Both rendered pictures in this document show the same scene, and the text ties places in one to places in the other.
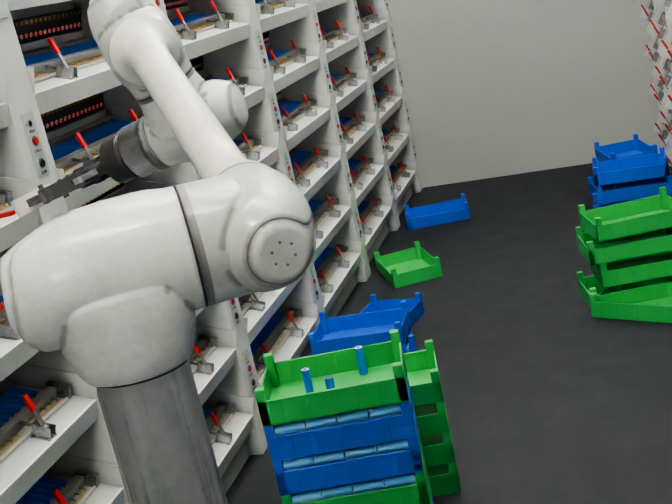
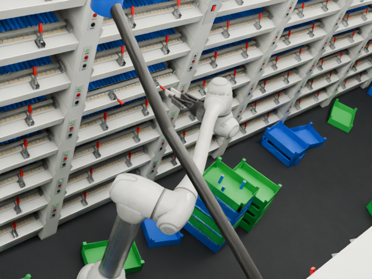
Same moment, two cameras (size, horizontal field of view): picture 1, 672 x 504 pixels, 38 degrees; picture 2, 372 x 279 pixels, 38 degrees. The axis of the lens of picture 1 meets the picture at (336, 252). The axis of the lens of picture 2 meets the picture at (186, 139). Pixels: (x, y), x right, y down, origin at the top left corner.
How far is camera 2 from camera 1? 1.39 m
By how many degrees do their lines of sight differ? 28
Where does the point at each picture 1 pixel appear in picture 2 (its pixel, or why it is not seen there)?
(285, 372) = (221, 166)
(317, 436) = not seen: hidden behind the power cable
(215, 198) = (165, 206)
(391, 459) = not seen: hidden behind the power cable
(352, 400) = (224, 198)
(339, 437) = not seen: hidden behind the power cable
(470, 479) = (255, 231)
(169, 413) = (128, 230)
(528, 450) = (282, 238)
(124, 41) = (209, 103)
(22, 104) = (196, 49)
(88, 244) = (132, 195)
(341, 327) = (284, 130)
